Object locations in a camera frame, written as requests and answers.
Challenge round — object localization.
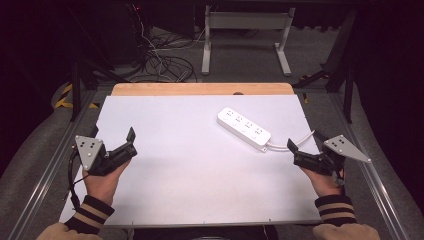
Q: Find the white metal stand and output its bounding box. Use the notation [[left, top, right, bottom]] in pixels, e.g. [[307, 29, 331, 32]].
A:
[[201, 4, 297, 77]]

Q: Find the person's left hand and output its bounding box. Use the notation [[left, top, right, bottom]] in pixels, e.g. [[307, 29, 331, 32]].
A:
[[81, 159, 133, 207]]

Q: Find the white board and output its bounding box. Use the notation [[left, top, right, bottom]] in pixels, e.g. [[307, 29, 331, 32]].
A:
[[59, 94, 323, 228]]

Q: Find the person's right hand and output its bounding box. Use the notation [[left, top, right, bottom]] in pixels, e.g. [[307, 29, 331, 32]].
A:
[[299, 166, 346, 198]]

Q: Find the black metal stand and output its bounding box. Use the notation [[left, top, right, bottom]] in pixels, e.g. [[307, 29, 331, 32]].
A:
[[292, 9, 357, 125], [68, 58, 132, 123]]

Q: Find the tangle of floor cables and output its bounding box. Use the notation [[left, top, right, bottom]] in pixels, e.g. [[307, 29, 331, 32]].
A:
[[131, 3, 206, 84]]

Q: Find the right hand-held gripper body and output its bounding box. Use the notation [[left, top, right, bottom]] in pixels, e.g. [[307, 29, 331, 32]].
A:
[[292, 134, 372, 177]]

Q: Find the yellow black hazard tape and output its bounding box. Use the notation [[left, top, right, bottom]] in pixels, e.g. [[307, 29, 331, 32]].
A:
[[54, 82, 100, 110]]

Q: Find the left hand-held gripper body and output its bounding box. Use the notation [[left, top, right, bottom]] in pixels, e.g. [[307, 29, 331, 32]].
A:
[[73, 134, 138, 177]]

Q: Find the white power strip cable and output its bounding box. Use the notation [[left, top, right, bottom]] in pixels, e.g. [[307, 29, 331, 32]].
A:
[[266, 129, 316, 151]]

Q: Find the white power strip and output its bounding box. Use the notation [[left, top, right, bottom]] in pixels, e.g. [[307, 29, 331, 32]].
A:
[[216, 106, 273, 154]]

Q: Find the aluminium rail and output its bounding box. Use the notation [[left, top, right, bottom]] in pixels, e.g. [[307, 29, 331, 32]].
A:
[[5, 89, 98, 240], [328, 91, 412, 240]]

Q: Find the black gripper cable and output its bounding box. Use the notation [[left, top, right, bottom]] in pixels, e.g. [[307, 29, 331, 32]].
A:
[[67, 146, 88, 212]]

